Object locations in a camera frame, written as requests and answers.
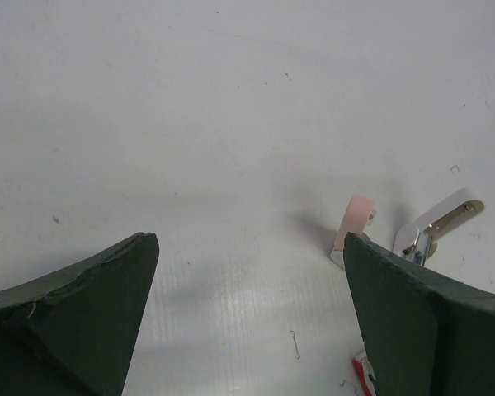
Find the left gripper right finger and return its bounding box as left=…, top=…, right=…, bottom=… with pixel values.
left=343, top=233, right=495, bottom=395

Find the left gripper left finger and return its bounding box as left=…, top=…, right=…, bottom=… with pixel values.
left=0, top=233, right=159, bottom=395

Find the staple box tray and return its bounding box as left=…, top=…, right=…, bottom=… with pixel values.
left=351, top=350, right=376, bottom=396

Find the white staple remover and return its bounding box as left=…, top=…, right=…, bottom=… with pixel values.
left=392, top=187, right=485, bottom=266

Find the pink white mini stapler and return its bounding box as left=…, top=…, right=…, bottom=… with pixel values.
left=330, top=195, right=375, bottom=270

